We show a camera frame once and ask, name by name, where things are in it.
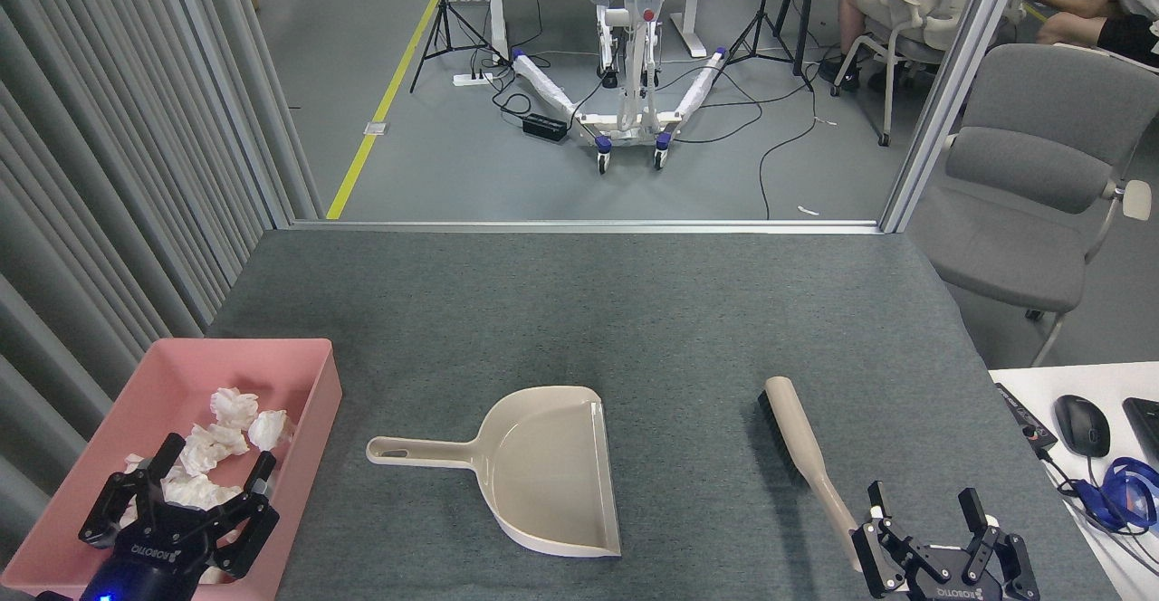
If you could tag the grey office chair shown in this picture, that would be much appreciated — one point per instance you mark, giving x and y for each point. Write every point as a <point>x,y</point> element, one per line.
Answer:
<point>1023,239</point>

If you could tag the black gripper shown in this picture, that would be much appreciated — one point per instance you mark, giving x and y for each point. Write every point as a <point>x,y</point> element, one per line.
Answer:
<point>946,578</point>
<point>158,560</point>

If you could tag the grey ribbed side panel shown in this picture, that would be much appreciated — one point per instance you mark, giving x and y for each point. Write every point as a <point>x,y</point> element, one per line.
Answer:
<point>90,130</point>

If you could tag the crumpled white tissue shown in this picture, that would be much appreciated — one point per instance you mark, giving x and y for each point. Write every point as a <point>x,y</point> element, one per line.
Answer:
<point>270,431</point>
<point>234,408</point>
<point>199,492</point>
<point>213,447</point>

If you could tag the silver frame rail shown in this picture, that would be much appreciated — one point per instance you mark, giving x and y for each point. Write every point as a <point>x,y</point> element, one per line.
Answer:
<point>589,226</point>

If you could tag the metal floor socket plate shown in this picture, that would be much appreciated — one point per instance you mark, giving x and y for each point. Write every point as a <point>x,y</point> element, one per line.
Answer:
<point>376,128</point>

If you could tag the silver frame post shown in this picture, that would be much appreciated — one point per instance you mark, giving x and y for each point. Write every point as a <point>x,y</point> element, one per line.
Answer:
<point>951,85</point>

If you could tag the pink plastic bin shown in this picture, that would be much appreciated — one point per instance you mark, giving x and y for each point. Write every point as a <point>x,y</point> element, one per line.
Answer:
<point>272,361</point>

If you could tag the black controller box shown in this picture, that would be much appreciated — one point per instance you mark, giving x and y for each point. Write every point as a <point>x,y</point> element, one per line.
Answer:
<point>1023,415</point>

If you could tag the white side table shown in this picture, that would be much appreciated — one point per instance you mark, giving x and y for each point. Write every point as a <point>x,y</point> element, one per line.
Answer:
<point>1114,375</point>

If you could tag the white stand on wheels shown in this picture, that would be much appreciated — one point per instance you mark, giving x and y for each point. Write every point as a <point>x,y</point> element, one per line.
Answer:
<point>625,121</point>

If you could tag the beige plastic dustpan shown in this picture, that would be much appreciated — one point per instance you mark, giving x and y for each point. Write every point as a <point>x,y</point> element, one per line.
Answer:
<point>543,474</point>

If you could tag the black computer mouse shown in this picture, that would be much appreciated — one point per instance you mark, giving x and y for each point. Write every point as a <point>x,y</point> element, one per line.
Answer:
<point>1082,424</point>

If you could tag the white office chair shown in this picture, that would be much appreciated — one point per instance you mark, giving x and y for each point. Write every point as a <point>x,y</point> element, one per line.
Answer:
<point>905,35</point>

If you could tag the beige brush black bristles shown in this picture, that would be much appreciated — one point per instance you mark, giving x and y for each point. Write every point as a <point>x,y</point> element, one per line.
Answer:
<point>792,420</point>

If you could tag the white power strip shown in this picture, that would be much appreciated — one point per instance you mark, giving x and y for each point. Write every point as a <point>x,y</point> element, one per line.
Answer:
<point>473,80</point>

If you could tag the black tripod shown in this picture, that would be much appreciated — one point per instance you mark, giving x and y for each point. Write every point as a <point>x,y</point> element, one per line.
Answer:
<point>444,13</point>
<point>765,13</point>

